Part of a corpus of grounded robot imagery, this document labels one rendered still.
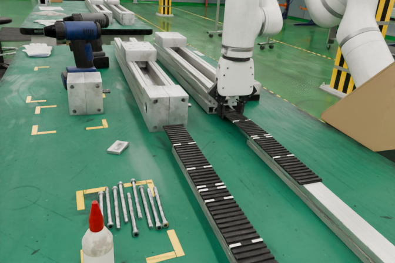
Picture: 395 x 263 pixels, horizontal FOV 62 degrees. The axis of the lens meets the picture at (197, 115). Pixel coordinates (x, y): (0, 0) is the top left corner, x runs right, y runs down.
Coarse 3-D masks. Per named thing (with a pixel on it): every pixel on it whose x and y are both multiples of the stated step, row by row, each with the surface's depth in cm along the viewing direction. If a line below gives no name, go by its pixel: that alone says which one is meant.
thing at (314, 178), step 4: (308, 176) 62; (312, 176) 62; (316, 176) 62; (296, 180) 61; (300, 180) 61; (304, 180) 61; (308, 180) 61; (312, 180) 61; (316, 180) 61; (320, 180) 61; (300, 184) 60
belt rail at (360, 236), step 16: (256, 144) 76; (272, 160) 70; (288, 176) 64; (304, 192) 60; (320, 192) 58; (320, 208) 56; (336, 208) 54; (336, 224) 53; (352, 224) 51; (368, 224) 51; (352, 240) 50; (368, 240) 48; (384, 240) 48; (368, 256) 47; (384, 256) 45
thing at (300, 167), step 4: (300, 164) 66; (304, 164) 66; (284, 168) 64; (288, 168) 65; (292, 168) 64; (296, 168) 64; (300, 168) 64; (304, 168) 65; (308, 168) 65; (288, 172) 63
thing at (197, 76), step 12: (156, 48) 157; (168, 48) 141; (180, 48) 144; (168, 60) 137; (180, 60) 121; (192, 60) 129; (204, 60) 124; (180, 72) 120; (192, 72) 108; (204, 72) 118; (180, 84) 122; (192, 84) 108; (204, 84) 97; (192, 96) 109; (204, 96) 98; (228, 96) 99; (204, 108) 99
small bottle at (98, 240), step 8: (96, 208) 38; (96, 216) 38; (96, 224) 39; (88, 232) 40; (96, 232) 39; (104, 232) 40; (88, 240) 39; (96, 240) 39; (104, 240) 39; (112, 240) 41; (88, 248) 39; (96, 248) 39; (104, 248) 39; (112, 248) 41; (88, 256) 39; (96, 256) 39; (104, 256) 40; (112, 256) 41
